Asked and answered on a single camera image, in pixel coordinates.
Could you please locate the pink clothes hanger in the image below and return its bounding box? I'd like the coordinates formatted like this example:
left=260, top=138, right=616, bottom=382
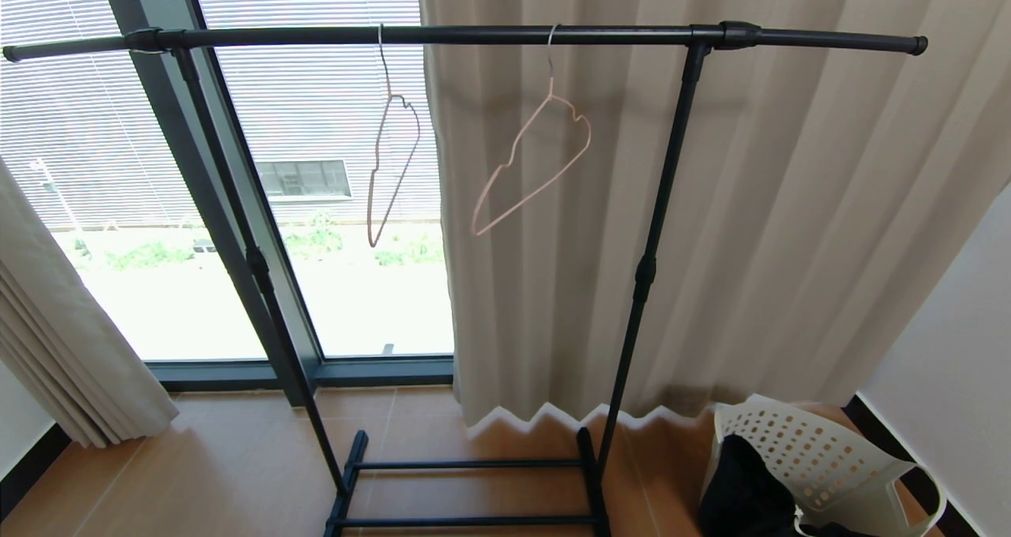
left=366, top=24, right=422, bottom=248
left=472, top=24, right=592, bottom=237

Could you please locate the black clothes rack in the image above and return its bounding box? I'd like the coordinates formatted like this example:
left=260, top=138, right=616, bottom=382
left=2, top=21, right=929, bottom=537

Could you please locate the heap of clothes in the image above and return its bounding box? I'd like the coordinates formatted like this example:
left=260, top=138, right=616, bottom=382
left=697, top=434, right=870, bottom=537

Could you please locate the white laundry basket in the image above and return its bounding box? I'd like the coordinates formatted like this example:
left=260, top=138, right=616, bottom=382
left=699, top=395, right=947, bottom=537

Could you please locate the window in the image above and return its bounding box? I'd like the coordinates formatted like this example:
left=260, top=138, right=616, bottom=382
left=0, top=0, right=455, bottom=388

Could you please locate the beige curtain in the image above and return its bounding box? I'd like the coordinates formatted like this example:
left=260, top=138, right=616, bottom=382
left=0, top=158, right=180, bottom=449
left=419, top=0, right=1011, bottom=429

